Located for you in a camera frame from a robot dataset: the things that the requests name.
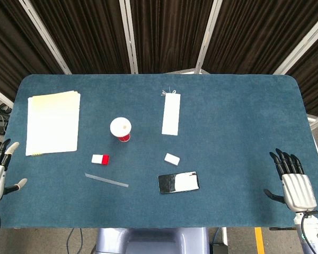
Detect white and red small box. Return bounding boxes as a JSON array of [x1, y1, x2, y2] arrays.
[[91, 154, 110, 166]]

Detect yellow floor tape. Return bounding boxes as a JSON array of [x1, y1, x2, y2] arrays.
[[254, 226, 266, 254]]

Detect black smartphone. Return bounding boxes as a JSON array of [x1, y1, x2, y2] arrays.
[[158, 171, 201, 195]]

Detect red cup with white lid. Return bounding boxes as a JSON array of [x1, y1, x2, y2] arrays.
[[110, 117, 132, 143]]

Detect grey robot torso base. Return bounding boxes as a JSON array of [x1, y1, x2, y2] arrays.
[[95, 228, 210, 254]]

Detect white paper sleeve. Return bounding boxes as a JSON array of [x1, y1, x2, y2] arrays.
[[161, 92, 181, 137]]

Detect white paper stack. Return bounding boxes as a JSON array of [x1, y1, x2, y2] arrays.
[[25, 90, 81, 157]]

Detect white frame post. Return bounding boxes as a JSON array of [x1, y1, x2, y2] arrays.
[[195, 0, 224, 72], [272, 10, 318, 75], [119, 0, 139, 75], [18, 0, 72, 75]]

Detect white plastic drinking straw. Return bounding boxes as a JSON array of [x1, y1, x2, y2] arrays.
[[85, 173, 129, 188]]

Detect dark brown curtain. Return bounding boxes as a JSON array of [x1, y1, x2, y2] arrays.
[[286, 29, 318, 117], [0, 0, 65, 102], [129, 0, 216, 74], [31, 0, 132, 75], [202, 0, 318, 75]]

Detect blue felt table mat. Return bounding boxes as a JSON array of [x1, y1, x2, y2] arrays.
[[0, 74, 318, 230]]

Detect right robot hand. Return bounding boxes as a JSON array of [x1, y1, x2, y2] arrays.
[[263, 148, 318, 213]]

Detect black floor box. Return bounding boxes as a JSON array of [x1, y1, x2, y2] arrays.
[[210, 243, 229, 254]]

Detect black floor cables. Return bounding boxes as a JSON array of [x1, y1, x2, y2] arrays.
[[65, 228, 84, 250]]

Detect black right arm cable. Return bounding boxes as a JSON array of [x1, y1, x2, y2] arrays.
[[299, 211, 318, 254]]

